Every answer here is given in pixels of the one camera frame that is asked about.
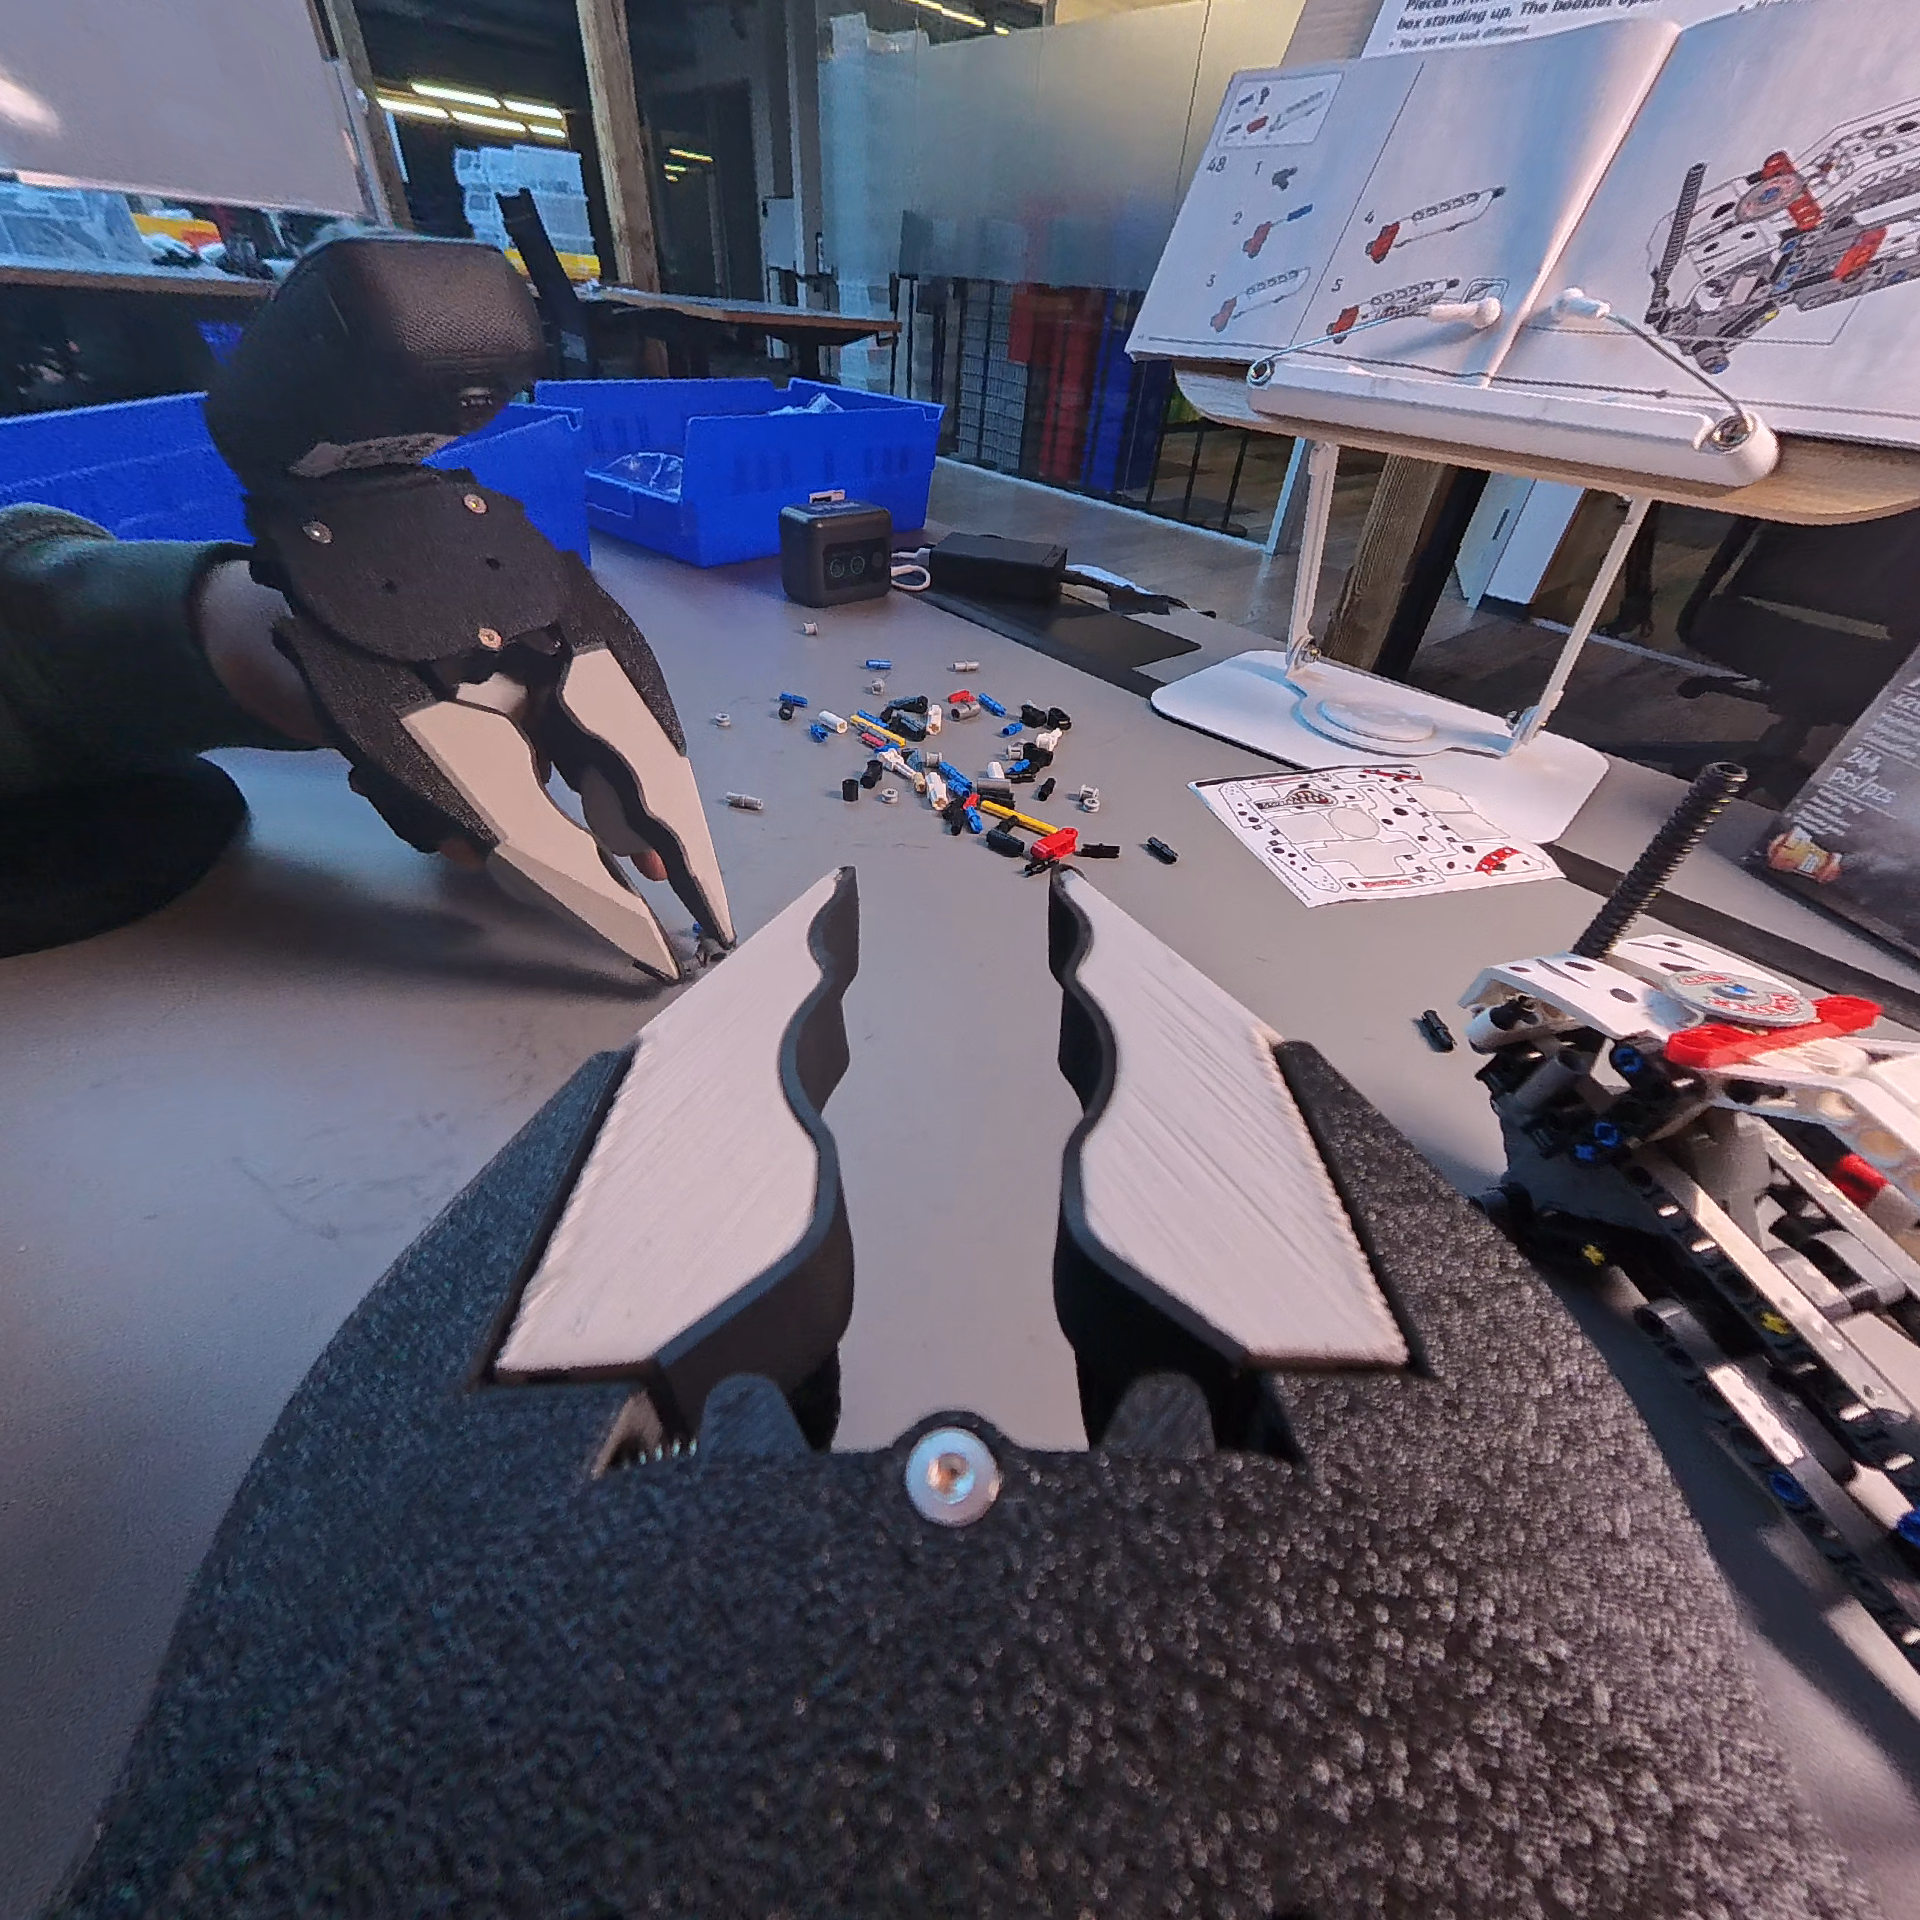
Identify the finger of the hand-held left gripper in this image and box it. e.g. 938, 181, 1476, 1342
545, 643, 740, 958
397, 673, 687, 988

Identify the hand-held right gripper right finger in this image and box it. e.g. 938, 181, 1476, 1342
1044, 867, 1415, 1453

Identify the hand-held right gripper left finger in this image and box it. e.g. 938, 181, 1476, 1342
492, 863, 861, 1449

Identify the pile of small toy pieces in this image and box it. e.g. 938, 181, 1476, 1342
710, 651, 1127, 879

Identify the person's left forearm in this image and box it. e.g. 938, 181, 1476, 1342
0, 503, 265, 963

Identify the brown standing desk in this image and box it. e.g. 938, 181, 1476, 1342
575, 281, 903, 377

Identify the person's left hand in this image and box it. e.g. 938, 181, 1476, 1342
194, 562, 324, 749

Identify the black cube device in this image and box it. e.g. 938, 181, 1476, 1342
779, 503, 895, 607

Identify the toy sticker sheet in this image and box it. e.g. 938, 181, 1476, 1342
1188, 765, 1565, 910

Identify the black power adapter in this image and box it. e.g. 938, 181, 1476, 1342
931, 533, 1069, 606

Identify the wooden pillar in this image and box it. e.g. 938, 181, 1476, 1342
575, 0, 663, 294
1319, 451, 1466, 677

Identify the partly built toy truck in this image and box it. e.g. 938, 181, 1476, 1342
1463, 761, 1920, 1660

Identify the white book stand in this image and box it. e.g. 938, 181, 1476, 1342
1147, 286, 1778, 842

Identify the white board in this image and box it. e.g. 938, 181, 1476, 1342
0, 0, 378, 220

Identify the toy set cardboard box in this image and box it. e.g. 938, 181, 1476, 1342
1746, 644, 1920, 963

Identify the black office chair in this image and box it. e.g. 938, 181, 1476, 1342
1671, 510, 1920, 722

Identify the light wood rounded panel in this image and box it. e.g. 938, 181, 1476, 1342
1178, 367, 1920, 529

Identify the open instruction booklet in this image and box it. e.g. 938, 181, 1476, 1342
1125, 0, 1920, 444

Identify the white instruction poster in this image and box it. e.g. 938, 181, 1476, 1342
1358, 0, 1787, 62

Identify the wire rack with coloured bins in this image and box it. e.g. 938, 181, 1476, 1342
901, 270, 1308, 534

